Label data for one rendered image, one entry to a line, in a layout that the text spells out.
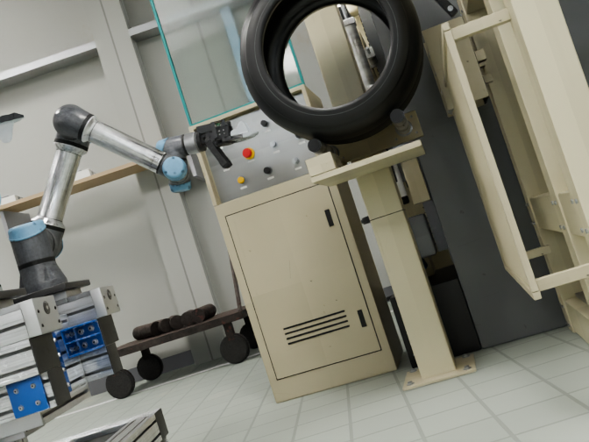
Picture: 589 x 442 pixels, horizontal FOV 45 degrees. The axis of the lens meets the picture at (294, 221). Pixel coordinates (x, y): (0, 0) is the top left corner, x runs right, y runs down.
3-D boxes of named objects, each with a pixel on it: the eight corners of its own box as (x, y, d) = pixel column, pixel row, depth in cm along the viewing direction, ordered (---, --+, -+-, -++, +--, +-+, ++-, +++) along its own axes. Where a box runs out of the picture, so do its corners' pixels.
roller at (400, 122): (405, 119, 258) (412, 129, 258) (394, 127, 259) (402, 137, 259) (398, 105, 224) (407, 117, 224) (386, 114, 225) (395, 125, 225)
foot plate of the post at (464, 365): (408, 374, 281) (406, 368, 282) (473, 356, 276) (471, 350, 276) (403, 391, 255) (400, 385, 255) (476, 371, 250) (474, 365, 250)
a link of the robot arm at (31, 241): (11, 267, 223) (-1, 226, 224) (24, 267, 237) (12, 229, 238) (49, 255, 225) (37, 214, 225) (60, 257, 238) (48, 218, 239)
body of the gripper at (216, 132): (225, 118, 242) (193, 125, 244) (230, 143, 241) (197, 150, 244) (232, 121, 249) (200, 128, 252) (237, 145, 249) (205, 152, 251)
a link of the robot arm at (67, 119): (54, 90, 230) (192, 156, 232) (63, 99, 241) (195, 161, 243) (39, 122, 229) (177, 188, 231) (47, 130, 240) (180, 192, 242)
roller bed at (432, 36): (448, 117, 270) (423, 43, 271) (486, 103, 267) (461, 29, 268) (448, 110, 250) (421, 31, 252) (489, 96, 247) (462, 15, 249)
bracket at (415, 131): (322, 171, 268) (313, 146, 268) (423, 136, 260) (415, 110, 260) (320, 171, 264) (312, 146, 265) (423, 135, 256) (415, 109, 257)
